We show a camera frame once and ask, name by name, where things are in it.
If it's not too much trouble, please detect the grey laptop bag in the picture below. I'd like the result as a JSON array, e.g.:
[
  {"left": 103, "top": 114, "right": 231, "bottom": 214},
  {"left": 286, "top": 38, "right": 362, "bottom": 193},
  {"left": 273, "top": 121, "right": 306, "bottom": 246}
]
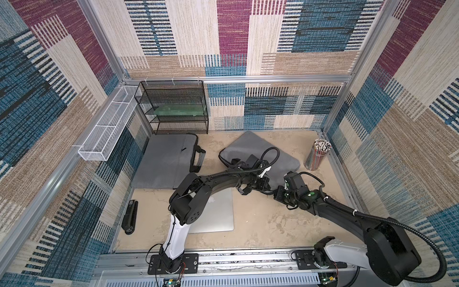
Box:
[
  {"left": 218, "top": 130, "right": 301, "bottom": 191},
  {"left": 131, "top": 133, "right": 206, "bottom": 190}
]

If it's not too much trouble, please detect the silver laptop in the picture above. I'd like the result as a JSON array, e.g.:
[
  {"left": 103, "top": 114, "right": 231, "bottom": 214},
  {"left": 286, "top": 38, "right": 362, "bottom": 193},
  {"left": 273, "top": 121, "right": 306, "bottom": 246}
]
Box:
[{"left": 189, "top": 188, "right": 234, "bottom": 234}]

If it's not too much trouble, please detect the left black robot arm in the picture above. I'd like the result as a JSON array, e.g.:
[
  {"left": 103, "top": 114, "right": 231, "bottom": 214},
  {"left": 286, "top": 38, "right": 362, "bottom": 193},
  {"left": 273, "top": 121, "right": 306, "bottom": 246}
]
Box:
[{"left": 149, "top": 148, "right": 280, "bottom": 273}]

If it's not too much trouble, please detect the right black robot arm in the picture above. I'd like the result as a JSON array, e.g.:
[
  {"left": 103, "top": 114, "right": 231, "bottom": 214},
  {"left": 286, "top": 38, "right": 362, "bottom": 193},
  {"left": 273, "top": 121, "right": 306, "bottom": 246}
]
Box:
[{"left": 274, "top": 172, "right": 421, "bottom": 286}]

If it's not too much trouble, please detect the cup of pencils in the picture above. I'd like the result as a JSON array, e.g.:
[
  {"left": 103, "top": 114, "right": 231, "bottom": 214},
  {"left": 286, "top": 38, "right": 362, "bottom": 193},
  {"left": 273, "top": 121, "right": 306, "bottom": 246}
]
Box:
[{"left": 304, "top": 139, "right": 332, "bottom": 171}]

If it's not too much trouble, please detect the green tray on shelf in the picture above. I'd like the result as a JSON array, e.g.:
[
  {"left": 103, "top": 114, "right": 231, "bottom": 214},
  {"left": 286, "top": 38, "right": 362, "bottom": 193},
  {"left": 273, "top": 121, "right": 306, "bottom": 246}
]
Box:
[{"left": 147, "top": 104, "right": 204, "bottom": 116}]

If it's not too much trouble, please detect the black stapler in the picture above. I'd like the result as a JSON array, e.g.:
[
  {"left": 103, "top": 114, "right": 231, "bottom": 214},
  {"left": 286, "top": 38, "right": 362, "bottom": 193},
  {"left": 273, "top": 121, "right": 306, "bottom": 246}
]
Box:
[{"left": 121, "top": 200, "right": 139, "bottom": 235}]

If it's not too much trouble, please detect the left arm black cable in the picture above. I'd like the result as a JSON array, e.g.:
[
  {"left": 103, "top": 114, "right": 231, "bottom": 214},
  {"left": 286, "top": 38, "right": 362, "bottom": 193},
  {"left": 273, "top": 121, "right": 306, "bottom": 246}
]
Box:
[{"left": 200, "top": 146, "right": 281, "bottom": 180}]

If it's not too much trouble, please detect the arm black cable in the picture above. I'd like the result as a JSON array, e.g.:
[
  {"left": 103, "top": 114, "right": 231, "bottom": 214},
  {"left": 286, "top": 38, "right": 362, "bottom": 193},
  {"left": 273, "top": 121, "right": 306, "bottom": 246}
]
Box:
[
  {"left": 299, "top": 171, "right": 448, "bottom": 284},
  {"left": 200, "top": 146, "right": 281, "bottom": 180}
]

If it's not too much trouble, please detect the black wire mesh shelf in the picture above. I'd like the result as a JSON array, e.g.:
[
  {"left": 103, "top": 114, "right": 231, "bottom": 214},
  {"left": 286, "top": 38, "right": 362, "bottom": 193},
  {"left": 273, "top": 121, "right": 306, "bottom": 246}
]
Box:
[{"left": 135, "top": 80, "right": 209, "bottom": 135}]

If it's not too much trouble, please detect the white wire mesh basket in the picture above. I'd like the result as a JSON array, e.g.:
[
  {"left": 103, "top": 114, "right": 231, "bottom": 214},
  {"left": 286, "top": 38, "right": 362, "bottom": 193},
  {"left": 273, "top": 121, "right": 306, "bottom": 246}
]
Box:
[{"left": 78, "top": 86, "right": 137, "bottom": 161}]

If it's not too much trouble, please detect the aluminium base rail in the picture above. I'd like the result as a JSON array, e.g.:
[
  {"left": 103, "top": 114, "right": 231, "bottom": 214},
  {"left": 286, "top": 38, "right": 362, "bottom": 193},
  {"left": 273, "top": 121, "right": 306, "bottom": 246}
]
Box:
[{"left": 89, "top": 246, "right": 385, "bottom": 287}]

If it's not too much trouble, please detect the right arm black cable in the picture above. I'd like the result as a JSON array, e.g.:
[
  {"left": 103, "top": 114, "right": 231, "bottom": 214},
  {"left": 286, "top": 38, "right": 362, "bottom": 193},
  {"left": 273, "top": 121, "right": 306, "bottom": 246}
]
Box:
[{"left": 299, "top": 171, "right": 448, "bottom": 284}]

